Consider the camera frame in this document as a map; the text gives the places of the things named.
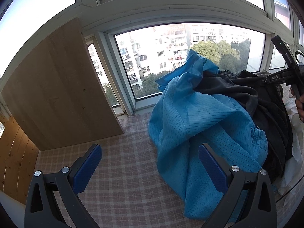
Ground black drawstring pants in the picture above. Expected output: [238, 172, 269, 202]
[195, 70, 293, 182]

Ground person's right hand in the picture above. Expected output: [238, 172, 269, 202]
[291, 89, 304, 122]

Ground white garment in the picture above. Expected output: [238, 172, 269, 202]
[277, 84, 303, 196]

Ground pine plank panel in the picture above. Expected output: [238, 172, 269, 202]
[1, 117, 39, 204]

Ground pink plaid tablecloth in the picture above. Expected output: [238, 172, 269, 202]
[34, 111, 304, 228]

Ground blue striped garment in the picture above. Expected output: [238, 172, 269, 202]
[148, 51, 268, 220]

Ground large light wooden board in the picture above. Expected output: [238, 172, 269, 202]
[2, 18, 123, 151]

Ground white window frame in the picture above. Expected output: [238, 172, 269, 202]
[0, 0, 304, 117]

